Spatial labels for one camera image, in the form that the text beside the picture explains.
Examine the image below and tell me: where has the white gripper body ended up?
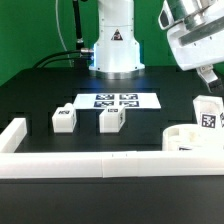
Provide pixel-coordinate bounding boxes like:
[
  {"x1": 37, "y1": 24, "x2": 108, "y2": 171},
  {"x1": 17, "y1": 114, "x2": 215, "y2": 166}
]
[{"x1": 158, "y1": 6, "x2": 224, "y2": 70}]

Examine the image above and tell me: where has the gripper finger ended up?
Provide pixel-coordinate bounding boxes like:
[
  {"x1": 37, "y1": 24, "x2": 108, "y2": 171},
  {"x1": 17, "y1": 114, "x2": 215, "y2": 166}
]
[{"x1": 196, "y1": 65, "x2": 223, "y2": 93}]

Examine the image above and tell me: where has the white round stool seat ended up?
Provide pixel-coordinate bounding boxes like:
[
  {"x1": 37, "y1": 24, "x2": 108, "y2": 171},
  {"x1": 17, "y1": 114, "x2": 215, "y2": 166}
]
[{"x1": 162, "y1": 124, "x2": 224, "y2": 151}]

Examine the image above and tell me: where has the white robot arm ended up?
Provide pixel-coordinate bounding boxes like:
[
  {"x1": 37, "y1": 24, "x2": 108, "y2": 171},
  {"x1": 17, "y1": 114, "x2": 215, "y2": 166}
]
[{"x1": 89, "y1": 0, "x2": 224, "y2": 92}]

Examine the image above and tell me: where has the white U-shaped obstacle fence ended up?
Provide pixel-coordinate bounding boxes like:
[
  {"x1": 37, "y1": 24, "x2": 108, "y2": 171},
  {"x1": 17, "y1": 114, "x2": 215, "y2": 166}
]
[{"x1": 0, "y1": 118, "x2": 224, "y2": 179}]

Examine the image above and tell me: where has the white fiducial marker sheet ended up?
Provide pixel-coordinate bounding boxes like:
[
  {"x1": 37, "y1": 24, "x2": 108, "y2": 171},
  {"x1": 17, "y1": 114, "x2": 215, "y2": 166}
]
[{"x1": 73, "y1": 93, "x2": 161, "y2": 109}]

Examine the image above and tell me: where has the black cable upper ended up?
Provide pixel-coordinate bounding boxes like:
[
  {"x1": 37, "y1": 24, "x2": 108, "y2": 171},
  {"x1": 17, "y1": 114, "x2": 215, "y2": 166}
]
[{"x1": 32, "y1": 50, "x2": 94, "y2": 70}]

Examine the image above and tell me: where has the black cable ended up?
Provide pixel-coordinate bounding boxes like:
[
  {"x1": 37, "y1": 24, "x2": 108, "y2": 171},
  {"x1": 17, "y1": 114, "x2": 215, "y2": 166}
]
[
  {"x1": 39, "y1": 55, "x2": 94, "y2": 69},
  {"x1": 32, "y1": 50, "x2": 94, "y2": 70}
]

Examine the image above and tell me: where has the white thin cable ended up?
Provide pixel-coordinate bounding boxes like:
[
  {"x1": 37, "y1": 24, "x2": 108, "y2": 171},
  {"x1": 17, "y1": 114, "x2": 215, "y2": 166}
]
[{"x1": 55, "y1": 0, "x2": 73, "y2": 68}]

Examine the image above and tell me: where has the black cable lower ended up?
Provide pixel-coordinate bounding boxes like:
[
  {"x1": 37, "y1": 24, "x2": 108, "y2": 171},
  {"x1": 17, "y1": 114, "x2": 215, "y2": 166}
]
[{"x1": 39, "y1": 55, "x2": 94, "y2": 69}]

